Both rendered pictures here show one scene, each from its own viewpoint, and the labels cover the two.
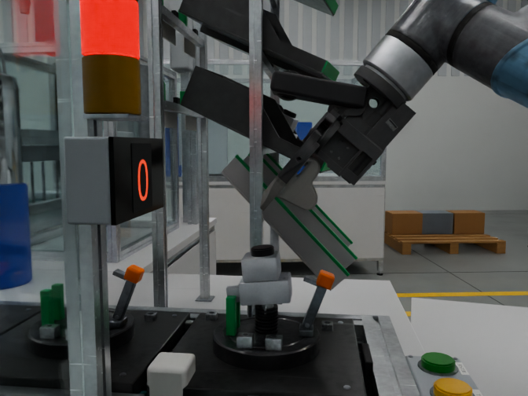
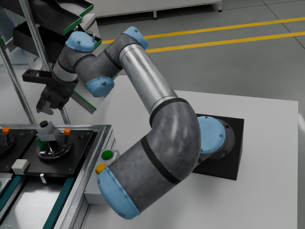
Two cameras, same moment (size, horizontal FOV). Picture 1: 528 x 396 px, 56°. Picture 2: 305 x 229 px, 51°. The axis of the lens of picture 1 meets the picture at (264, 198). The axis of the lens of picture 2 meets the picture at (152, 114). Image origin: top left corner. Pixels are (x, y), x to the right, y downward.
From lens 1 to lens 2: 0.79 m
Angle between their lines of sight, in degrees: 31
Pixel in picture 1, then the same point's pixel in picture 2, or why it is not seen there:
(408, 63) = (64, 74)
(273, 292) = (49, 137)
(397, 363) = (95, 154)
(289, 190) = (42, 109)
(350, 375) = (74, 163)
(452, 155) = not seen: outside the picture
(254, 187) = not seen: hidden behind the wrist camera
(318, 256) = (84, 102)
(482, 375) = not seen: hidden behind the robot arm
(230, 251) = (125, 7)
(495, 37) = (81, 76)
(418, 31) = (64, 64)
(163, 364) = (16, 165)
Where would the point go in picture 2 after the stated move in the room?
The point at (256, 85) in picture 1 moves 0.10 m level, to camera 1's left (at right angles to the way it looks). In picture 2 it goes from (37, 42) to (12, 44)
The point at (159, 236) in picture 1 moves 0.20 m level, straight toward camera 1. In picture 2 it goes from (22, 99) to (12, 127)
